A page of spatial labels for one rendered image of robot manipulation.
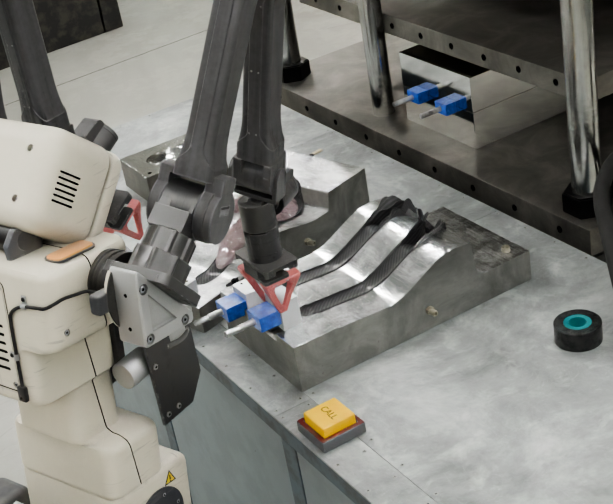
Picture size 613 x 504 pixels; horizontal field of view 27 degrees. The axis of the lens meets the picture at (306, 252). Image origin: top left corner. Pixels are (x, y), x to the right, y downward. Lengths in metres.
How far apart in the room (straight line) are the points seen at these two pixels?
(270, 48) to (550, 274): 0.77
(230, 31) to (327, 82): 1.69
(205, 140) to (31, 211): 0.25
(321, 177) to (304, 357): 0.58
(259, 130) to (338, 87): 1.45
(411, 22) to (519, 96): 0.30
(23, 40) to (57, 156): 0.37
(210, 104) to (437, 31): 1.23
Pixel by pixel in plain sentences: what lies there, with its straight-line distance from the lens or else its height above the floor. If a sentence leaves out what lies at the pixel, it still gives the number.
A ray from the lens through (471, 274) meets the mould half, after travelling 2.23.
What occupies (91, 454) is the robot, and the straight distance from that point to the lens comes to 1.94.
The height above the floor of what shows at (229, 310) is 0.90.
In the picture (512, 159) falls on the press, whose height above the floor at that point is 0.78.
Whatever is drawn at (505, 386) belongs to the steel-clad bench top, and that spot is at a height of 0.80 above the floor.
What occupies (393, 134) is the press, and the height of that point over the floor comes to 0.79.
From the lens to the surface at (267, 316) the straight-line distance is 2.08.
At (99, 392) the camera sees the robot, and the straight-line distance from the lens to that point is 1.92.
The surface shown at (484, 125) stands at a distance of 2.87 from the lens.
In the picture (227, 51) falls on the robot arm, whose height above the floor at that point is 1.45.
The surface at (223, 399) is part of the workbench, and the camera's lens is 2.44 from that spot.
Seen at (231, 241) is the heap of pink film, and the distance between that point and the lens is 2.40.
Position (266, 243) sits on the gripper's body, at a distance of 2.02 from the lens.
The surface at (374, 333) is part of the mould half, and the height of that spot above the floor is 0.84.
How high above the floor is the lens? 2.00
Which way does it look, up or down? 29 degrees down
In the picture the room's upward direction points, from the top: 10 degrees counter-clockwise
